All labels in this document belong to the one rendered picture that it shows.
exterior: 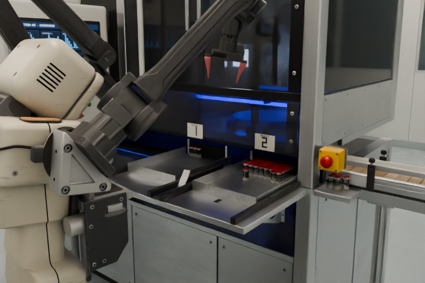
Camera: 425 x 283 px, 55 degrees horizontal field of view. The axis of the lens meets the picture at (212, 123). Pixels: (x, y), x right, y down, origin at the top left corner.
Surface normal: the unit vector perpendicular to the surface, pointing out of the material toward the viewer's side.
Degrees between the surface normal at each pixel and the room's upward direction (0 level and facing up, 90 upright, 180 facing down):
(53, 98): 90
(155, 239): 90
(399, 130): 90
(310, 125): 90
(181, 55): 75
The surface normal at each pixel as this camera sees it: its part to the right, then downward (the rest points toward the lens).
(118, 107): 0.31, -0.28
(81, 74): 0.67, 0.14
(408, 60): -0.62, 0.14
